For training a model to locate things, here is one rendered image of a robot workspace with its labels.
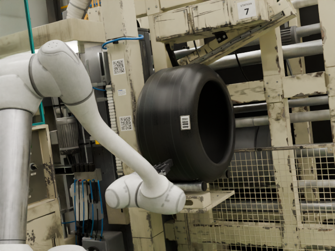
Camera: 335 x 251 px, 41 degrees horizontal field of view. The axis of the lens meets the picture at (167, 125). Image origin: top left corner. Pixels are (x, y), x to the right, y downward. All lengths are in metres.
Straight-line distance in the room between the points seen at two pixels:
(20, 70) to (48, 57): 0.10
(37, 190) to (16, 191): 0.97
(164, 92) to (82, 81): 0.72
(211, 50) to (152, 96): 0.60
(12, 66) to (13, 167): 0.29
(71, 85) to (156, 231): 1.26
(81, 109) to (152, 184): 0.36
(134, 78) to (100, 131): 0.88
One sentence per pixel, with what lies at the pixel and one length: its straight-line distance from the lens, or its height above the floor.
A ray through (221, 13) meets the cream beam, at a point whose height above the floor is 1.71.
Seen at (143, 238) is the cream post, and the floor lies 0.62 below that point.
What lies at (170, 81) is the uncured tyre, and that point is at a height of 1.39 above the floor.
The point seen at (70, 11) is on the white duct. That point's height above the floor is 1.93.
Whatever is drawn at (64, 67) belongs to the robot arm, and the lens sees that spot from 1.29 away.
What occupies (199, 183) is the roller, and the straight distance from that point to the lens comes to 2.05.
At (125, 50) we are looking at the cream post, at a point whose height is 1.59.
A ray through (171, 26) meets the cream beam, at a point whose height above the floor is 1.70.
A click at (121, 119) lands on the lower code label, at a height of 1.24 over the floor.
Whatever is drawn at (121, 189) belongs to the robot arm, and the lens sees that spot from 1.61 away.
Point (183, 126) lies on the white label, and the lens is 1.90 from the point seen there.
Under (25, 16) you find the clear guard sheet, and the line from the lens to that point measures 2.32.
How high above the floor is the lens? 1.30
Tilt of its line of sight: 3 degrees down
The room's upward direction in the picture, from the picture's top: 7 degrees counter-clockwise
